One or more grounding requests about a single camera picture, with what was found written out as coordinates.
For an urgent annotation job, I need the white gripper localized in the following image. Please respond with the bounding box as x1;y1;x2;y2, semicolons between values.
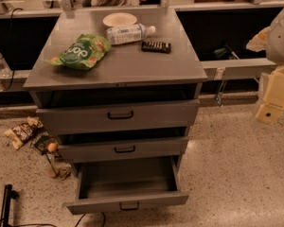
246;26;284;124

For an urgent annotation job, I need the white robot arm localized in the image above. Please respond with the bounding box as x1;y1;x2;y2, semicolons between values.
246;8;284;124

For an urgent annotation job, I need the grey middle drawer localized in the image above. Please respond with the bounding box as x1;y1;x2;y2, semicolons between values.
59;137;188;163

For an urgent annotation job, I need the grey drawer cabinet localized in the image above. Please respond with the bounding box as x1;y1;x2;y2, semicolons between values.
23;7;209;175

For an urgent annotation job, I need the grey open bottom drawer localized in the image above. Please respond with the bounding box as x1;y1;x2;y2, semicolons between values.
65;156;188;215

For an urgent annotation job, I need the grey top drawer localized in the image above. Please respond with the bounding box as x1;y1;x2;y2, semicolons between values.
37;100;200;135

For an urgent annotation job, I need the clear plastic water bottle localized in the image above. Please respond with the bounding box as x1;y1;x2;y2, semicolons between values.
106;24;156;45

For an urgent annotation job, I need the white paper plate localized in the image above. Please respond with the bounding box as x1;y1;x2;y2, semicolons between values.
102;12;137;26

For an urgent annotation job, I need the green chip bag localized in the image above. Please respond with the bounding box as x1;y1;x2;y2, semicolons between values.
47;34;111;71

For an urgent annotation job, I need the orange ball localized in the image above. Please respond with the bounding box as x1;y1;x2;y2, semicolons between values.
47;143;58;152

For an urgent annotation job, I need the dark snack bag on floor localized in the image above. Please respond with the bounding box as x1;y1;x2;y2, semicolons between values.
30;131;58;155

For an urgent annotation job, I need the brown snack bag on floor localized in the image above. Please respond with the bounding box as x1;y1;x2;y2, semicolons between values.
4;116;43;150

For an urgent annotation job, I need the plastic bottle at left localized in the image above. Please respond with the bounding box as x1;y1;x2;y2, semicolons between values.
0;53;11;78

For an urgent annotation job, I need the black stand on floor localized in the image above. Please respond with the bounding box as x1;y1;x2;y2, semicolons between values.
0;184;19;227

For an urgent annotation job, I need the black floor cable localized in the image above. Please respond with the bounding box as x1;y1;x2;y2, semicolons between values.
74;211;107;227

